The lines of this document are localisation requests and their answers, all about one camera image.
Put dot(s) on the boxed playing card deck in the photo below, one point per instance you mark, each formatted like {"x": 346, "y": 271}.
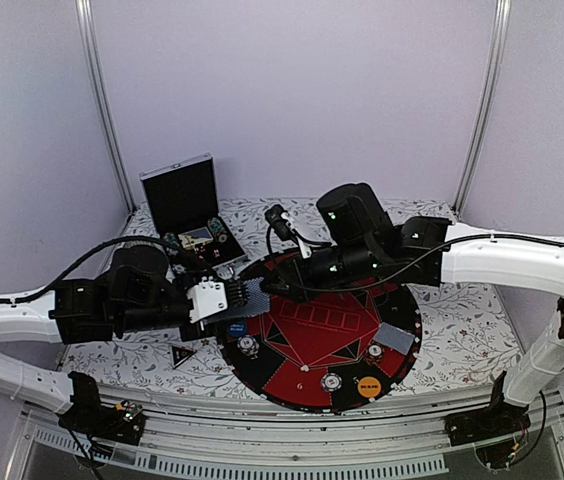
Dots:
{"x": 194, "y": 238}

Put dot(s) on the left aluminium frame post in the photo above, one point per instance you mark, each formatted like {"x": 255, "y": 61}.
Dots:
{"x": 87, "y": 29}

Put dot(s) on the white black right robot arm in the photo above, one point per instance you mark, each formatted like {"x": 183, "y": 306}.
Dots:
{"x": 433, "y": 251}

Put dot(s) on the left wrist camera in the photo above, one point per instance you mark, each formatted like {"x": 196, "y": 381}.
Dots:
{"x": 207, "y": 297}

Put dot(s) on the black triangular card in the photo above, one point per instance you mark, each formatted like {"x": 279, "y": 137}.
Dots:
{"x": 180, "y": 355}

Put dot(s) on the orange big blind button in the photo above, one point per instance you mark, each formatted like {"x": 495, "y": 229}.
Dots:
{"x": 369, "y": 387}

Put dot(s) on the aluminium front rail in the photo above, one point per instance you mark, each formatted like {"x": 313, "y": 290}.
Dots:
{"x": 186, "y": 437}

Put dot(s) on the aluminium poker chip case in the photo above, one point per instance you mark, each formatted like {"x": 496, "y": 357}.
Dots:
{"x": 181, "y": 197}

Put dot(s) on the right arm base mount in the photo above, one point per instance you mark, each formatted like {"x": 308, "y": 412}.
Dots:
{"x": 493, "y": 421}

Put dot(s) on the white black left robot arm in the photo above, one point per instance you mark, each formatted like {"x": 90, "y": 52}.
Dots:
{"x": 71, "y": 312}

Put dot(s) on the round red black poker mat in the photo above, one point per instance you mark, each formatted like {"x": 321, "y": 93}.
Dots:
{"x": 300, "y": 342}

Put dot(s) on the aluminium frame post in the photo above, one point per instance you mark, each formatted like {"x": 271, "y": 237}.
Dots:
{"x": 87, "y": 29}
{"x": 493, "y": 66}

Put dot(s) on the blue small blind button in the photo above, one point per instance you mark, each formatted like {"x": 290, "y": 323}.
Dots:
{"x": 237, "y": 329}

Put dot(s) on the right poker chip row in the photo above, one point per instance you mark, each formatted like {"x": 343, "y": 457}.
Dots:
{"x": 218, "y": 229}

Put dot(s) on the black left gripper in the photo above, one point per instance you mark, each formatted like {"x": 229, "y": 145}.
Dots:
{"x": 192, "y": 334}

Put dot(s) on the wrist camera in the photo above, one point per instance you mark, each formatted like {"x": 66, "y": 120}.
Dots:
{"x": 207, "y": 297}
{"x": 288, "y": 229}

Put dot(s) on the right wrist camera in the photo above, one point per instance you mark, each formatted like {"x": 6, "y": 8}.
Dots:
{"x": 288, "y": 229}

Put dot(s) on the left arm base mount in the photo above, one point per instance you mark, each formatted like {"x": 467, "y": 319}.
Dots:
{"x": 122, "y": 423}

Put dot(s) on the single blue playing card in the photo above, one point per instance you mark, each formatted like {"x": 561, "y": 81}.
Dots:
{"x": 394, "y": 338}

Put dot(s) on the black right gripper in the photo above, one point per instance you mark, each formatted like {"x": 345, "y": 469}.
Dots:
{"x": 295, "y": 274}

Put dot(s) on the right aluminium frame post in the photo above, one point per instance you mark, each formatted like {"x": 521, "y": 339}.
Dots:
{"x": 493, "y": 66}

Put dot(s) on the red poker chip stack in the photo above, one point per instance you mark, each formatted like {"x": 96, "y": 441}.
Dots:
{"x": 374, "y": 354}

